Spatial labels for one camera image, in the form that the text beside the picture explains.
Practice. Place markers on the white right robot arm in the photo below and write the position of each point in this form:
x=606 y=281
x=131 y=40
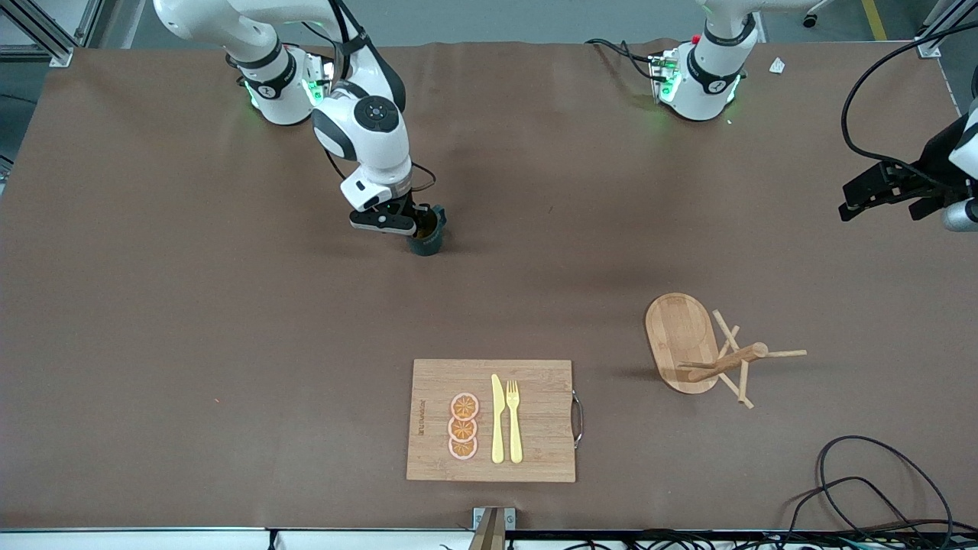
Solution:
x=367 y=145

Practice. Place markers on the teal mug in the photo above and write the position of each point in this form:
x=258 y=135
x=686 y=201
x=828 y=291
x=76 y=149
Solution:
x=428 y=246

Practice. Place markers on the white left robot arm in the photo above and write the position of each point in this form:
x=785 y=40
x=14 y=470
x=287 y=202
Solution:
x=707 y=84

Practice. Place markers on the wooden mug rack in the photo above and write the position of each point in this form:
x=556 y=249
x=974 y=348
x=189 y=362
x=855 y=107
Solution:
x=672 y=344

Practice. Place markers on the table cover sheet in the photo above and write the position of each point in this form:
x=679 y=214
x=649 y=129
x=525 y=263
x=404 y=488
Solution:
x=229 y=321

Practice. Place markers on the orange slice toy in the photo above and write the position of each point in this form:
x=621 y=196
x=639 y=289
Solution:
x=462 y=430
x=462 y=450
x=464 y=406

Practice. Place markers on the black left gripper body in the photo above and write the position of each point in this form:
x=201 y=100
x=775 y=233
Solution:
x=931 y=162

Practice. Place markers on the aluminium frame profile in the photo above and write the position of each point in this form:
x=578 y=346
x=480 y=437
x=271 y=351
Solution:
x=936 y=38
x=57 y=42

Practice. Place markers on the white table edge rail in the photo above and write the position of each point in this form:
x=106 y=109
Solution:
x=153 y=539

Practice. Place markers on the yellow plastic knife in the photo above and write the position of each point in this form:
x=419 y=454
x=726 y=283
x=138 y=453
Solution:
x=497 y=428

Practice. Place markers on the metal bracket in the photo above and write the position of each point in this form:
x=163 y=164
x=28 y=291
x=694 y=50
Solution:
x=493 y=527

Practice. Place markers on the small white tag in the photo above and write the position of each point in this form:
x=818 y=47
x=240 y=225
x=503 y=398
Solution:
x=777 y=66

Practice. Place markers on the yellow plastic fork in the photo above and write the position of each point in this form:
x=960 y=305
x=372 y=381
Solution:
x=515 y=435

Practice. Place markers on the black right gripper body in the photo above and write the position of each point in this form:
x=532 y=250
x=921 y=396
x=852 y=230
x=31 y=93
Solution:
x=405 y=206

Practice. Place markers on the wooden cutting board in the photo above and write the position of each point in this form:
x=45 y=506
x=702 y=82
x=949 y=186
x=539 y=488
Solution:
x=535 y=382

